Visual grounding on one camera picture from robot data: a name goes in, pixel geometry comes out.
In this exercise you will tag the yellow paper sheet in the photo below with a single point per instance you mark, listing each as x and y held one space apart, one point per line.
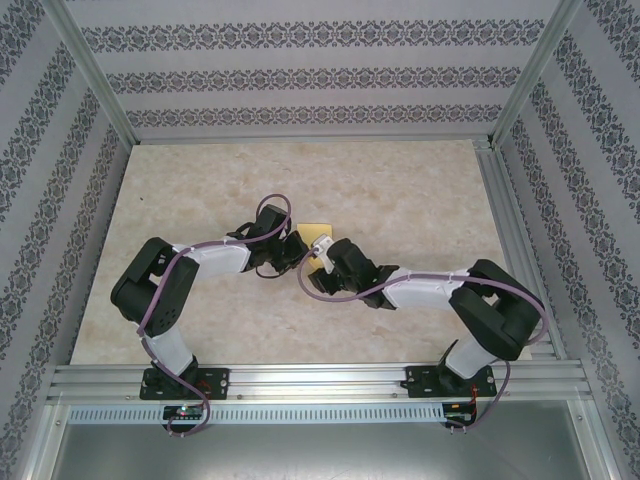
315 231

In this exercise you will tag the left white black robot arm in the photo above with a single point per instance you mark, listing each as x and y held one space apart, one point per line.
172 350

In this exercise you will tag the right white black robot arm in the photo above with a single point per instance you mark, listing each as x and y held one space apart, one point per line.
425 290

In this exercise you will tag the grey metal shelf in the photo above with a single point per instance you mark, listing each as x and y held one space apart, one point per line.
320 455

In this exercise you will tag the long aluminium mounting rail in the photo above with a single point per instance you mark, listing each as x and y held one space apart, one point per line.
320 380

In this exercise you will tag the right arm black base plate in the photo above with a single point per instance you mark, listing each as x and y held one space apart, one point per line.
420 382

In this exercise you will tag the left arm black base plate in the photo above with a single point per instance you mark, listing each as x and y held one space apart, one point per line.
215 382

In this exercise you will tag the aluminium side rail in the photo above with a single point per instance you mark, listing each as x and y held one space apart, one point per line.
515 250

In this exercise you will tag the aluminium frame post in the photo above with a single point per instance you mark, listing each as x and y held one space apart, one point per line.
90 70
535 70

